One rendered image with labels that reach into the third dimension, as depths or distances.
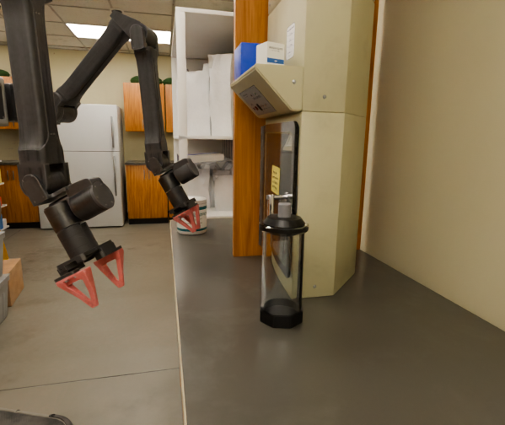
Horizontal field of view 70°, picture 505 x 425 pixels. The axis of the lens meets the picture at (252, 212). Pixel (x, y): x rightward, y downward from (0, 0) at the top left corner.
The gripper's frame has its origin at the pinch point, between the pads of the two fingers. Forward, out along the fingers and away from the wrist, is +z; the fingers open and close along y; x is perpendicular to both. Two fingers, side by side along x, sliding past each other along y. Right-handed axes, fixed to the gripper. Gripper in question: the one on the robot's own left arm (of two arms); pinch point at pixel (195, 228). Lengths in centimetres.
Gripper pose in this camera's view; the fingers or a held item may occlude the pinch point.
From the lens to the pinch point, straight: 122.0
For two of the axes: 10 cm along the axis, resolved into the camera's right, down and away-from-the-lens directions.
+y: 1.7, -2.0, 9.7
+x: -8.6, 4.5, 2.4
